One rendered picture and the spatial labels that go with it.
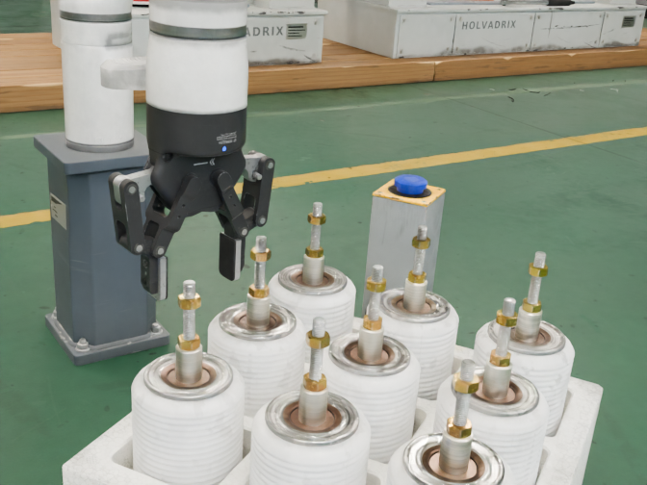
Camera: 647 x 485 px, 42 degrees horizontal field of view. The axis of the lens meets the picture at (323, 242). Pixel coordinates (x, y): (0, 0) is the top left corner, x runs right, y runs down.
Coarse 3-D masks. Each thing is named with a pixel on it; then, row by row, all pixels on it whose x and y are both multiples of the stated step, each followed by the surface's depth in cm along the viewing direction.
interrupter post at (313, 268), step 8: (304, 256) 90; (304, 264) 90; (312, 264) 90; (320, 264) 90; (304, 272) 91; (312, 272) 90; (320, 272) 90; (304, 280) 91; (312, 280) 90; (320, 280) 91
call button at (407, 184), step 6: (402, 174) 103; (408, 174) 103; (396, 180) 101; (402, 180) 101; (408, 180) 101; (414, 180) 101; (420, 180) 101; (426, 180) 102; (396, 186) 101; (402, 186) 100; (408, 186) 100; (414, 186) 100; (420, 186) 100; (426, 186) 101; (402, 192) 101; (408, 192) 101; (414, 192) 101; (420, 192) 101
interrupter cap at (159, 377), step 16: (160, 368) 72; (208, 368) 73; (224, 368) 73; (144, 384) 70; (160, 384) 70; (176, 384) 71; (192, 384) 71; (208, 384) 71; (224, 384) 70; (176, 400) 68; (192, 400) 69
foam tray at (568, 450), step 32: (576, 384) 89; (128, 416) 78; (416, 416) 83; (576, 416) 83; (96, 448) 73; (128, 448) 75; (544, 448) 78; (576, 448) 78; (64, 480) 72; (96, 480) 70; (128, 480) 70; (224, 480) 71; (384, 480) 72; (544, 480) 73; (576, 480) 80
